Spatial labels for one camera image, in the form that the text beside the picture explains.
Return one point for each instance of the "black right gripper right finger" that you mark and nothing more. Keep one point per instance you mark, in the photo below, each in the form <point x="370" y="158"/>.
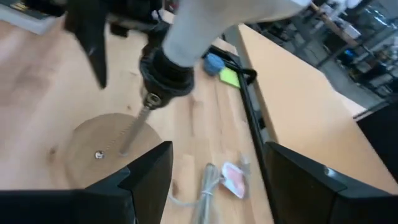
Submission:
<point x="311" y="199"/>

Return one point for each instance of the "black room divider panel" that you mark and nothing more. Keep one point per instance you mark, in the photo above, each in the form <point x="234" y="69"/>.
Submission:
<point x="382" y="140"/>

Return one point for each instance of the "black metal table frame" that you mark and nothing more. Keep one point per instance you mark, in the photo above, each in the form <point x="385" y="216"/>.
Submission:
<point x="248" y="102"/>

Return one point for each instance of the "light wooden desk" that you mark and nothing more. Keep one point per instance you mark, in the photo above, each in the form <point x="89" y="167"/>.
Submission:
<point x="295" y="109"/>

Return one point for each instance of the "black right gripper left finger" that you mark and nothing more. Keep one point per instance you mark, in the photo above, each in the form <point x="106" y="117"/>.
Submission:
<point x="124" y="202"/>

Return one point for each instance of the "clear plastic wrapper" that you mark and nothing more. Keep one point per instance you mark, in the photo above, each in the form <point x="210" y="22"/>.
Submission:
<point x="206" y="186"/>

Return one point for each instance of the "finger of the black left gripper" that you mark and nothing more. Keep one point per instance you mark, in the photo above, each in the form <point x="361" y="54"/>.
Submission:
<point x="90" y="31"/>

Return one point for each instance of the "green sticky note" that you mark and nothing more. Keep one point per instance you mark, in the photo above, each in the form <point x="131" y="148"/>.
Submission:
<point x="229" y="77"/>

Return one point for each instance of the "blue patterned tape roll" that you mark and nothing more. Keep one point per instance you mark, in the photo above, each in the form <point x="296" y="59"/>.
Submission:
<point x="213" y="63"/>

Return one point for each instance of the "black Outsiders paperback book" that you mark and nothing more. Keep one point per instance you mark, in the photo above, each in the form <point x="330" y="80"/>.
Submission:
<point x="28" y="15"/>

